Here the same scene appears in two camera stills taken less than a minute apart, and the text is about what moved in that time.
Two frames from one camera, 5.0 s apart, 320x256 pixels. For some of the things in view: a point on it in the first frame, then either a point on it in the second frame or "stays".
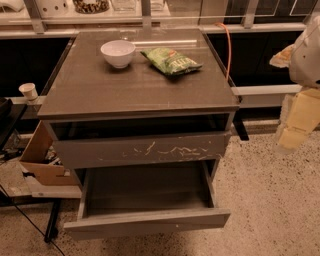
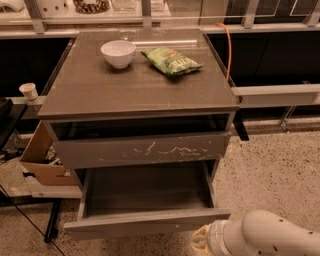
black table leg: x=52 y=231 stays
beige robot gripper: x=306 y=61 → x=213 y=237
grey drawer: x=145 y=199 stays
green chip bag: x=169 y=61 stays
